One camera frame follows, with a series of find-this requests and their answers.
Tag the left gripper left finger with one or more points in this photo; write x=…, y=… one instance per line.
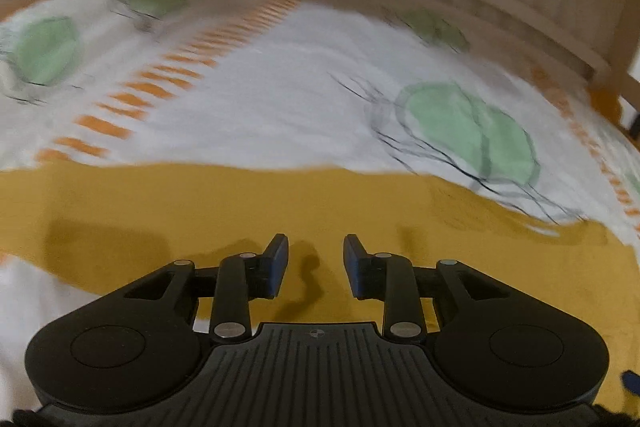
x=242, y=278

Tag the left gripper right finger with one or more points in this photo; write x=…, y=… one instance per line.
x=389, y=278

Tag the mustard yellow knit sweater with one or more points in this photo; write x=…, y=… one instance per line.
x=70, y=232

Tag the white leaf-print bed sheet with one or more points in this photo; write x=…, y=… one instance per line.
x=366, y=86

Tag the yellow cloth at bed corner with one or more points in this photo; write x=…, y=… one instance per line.
x=606, y=102

